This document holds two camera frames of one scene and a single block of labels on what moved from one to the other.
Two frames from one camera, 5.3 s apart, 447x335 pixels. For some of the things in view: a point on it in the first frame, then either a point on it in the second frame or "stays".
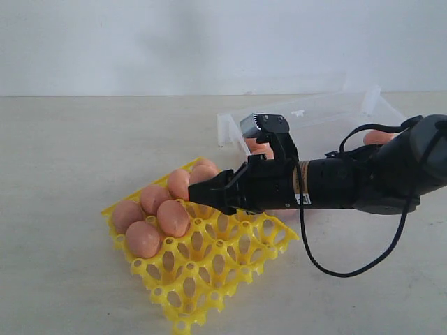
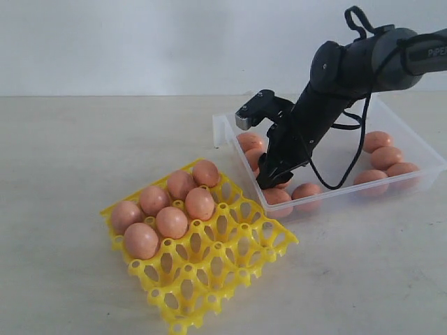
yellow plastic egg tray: (194, 275) stays
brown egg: (377, 137) stays
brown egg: (125, 213) stays
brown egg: (204, 169) -> (200, 204)
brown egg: (151, 197) stays
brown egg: (204, 167) stays
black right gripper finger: (214, 189) -> (267, 167)
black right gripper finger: (226, 197) -> (277, 179)
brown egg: (142, 239) stays
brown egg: (177, 183) stays
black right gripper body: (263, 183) -> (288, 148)
